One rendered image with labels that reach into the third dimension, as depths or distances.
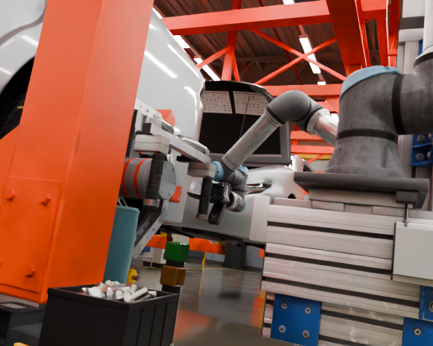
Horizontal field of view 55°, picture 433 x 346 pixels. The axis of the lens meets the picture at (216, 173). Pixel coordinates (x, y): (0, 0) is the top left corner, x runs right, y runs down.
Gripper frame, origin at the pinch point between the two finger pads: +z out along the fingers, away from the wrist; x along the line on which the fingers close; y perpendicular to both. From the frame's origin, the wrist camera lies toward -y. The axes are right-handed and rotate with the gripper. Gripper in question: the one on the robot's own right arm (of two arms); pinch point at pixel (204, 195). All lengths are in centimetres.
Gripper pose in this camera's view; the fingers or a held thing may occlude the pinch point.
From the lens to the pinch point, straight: 150.2
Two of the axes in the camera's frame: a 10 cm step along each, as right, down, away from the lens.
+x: 9.1, 0.6, -4.2
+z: -4.0, -2.1, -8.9
